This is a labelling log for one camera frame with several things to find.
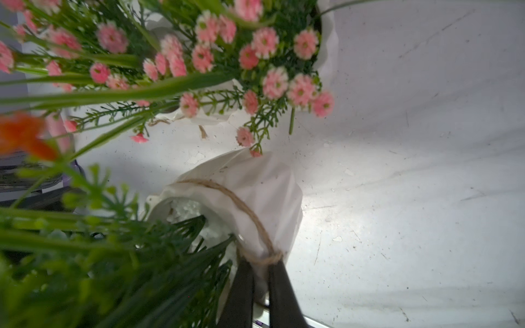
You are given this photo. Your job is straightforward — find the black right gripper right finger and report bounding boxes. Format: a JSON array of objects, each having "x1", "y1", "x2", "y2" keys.
[{"x1": 268, "y1": 260, "x2": 308, "y2": 328}]

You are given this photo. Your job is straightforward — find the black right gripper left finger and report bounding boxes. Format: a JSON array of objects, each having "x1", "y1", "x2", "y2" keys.
[{"x1": 216, "y1": 259, "x2": 254, "y2": 328}]

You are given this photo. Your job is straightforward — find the pink flower pot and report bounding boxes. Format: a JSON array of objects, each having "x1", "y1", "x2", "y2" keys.
[{"x1": 1, "y1": 1, "x2": 335, "y2": 161}]

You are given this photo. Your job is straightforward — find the yellow flower bouquet vase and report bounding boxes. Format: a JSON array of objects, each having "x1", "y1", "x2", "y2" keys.
[{"x1": 1, "y1": 111, "x2": 77, "y2": 209}]

